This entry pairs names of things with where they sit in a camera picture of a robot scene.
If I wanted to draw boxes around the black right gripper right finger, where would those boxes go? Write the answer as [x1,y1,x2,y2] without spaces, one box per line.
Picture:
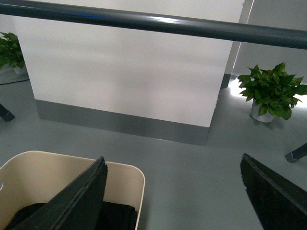
[240,153,307,230]

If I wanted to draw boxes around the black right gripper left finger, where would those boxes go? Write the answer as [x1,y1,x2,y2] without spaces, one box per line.
[5,157,107,230]

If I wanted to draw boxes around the beige plastic laundry hamper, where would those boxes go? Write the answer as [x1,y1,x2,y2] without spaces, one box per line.
[0,150,145,230]

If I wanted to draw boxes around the right hanger rack leg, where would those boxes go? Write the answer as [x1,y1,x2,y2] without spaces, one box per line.
[285,143,307,163]

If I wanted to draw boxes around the hanger rack leg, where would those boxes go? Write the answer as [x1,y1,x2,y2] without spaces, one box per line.
[0,104,15,122]
[285,143,307,163]

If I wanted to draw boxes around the left hanger rack leg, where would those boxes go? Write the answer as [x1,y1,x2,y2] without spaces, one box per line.
[0,104,15,122]

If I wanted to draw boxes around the black printed garment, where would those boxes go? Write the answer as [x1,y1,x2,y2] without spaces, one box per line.
[5,202,138,230]

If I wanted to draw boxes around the right potted green plant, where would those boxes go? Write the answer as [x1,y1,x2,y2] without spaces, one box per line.
[238,62,307,120]

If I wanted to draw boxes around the potted green plant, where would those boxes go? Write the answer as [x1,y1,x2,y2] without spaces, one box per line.
[0,32,28,75]
[238,62,307,120]

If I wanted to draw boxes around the left potted green plant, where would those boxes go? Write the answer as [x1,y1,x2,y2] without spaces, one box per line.
[0,32,28,75]

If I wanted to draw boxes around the dark clothes hanger rail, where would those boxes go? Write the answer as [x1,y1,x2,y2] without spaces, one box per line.
[0,0,307,50]

